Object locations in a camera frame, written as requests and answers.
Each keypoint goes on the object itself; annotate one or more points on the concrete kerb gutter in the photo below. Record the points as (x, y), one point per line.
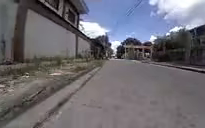
(56, 100)

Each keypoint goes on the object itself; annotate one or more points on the dark trees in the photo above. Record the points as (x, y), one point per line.
(100, 46)

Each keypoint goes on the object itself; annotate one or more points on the pavement with kerb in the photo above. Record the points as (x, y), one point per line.
(190, 68)

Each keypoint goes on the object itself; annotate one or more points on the building behind wall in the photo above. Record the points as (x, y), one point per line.
(200, 50)

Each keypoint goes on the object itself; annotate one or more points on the trees behind gate arch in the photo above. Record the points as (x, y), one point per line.
(130, 41)

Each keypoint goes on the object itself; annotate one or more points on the green trees by wall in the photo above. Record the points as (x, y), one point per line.
(176, 41)

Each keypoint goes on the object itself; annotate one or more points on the dirt and grass verge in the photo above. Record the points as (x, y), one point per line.
(20, 83)

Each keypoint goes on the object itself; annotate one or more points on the gate arch structure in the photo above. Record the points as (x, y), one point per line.
(138, 48)

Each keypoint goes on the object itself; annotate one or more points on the grey walled building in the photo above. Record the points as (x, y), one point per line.
(46, 36)

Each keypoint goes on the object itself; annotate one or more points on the grey concrete road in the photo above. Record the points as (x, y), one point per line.
(133, 96)

